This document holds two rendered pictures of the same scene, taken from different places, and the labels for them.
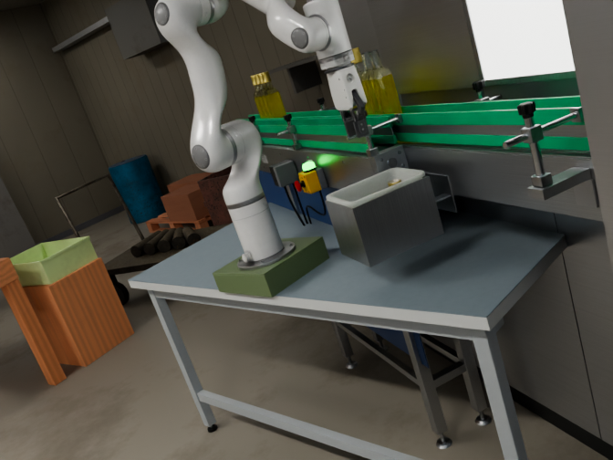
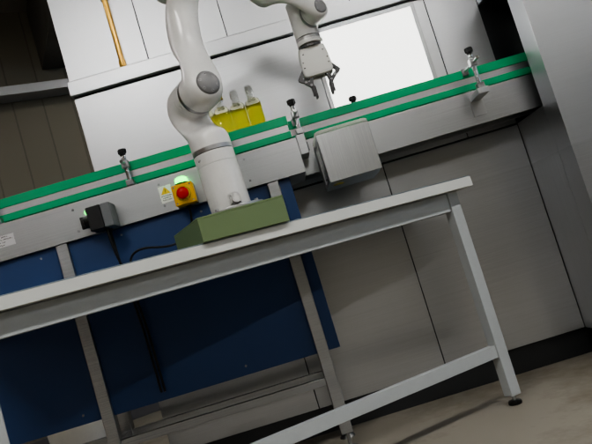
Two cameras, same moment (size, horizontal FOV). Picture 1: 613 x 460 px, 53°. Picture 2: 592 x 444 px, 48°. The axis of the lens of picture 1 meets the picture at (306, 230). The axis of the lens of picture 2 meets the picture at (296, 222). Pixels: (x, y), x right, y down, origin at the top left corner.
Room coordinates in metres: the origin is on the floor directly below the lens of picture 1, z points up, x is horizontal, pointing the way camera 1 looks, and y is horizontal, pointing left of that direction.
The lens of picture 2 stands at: (1.15, 1.97, 0.59)
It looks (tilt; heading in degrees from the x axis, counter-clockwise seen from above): 5 degrees up; 285
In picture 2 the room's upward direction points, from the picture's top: 17 degrees counter-clockwise
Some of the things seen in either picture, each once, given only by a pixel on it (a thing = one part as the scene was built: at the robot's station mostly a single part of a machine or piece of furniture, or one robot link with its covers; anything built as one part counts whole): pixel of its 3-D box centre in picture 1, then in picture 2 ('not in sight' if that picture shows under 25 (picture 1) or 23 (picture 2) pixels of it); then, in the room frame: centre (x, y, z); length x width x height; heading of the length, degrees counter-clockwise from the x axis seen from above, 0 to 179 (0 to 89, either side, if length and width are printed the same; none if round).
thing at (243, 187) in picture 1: (239, 161); (196, 119); (1.85, 0.13, 1.13); 0.19 x 0.12 x 0.24; 138
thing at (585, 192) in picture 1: (549, 160); (476, 80); (1.04, -0.45, 1.07); 0.17 x 0.05 x 0.23; 107
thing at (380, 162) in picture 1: (389, 162); (302, 146); (1.66, -0.28, 1.02); 0.09 x 0.04 x 0.07; 107
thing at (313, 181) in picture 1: (312, 181); (185, 195); (2.04, -0.07, 0.96); 0.07 x 0.07 x 0.07; 17
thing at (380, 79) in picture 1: (387, 103); (259, 126); (1.80, -0.34, 1.16); 0.06 x 0.06 x 0.21; 17
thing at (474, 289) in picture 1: (395, 202); (185, 272); (2.25, -0.36, 0.73); 1.58 x 1.52 x 0.04; 41
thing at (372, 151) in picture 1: (374, 130); (295, 118); (1.65, -0.26, 1.12); 0.17 x 0.03 x 0.12; 107
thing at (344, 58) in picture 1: (337, 60); (309, 42); (1.51, -0.20, 1.33); 0.09 x 0.08 x 0.03; 16
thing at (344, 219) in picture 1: (392, 213); (345, 159); (1.52, -0.23, 0.92); 0.27 x 0.17 x 0.15; 107
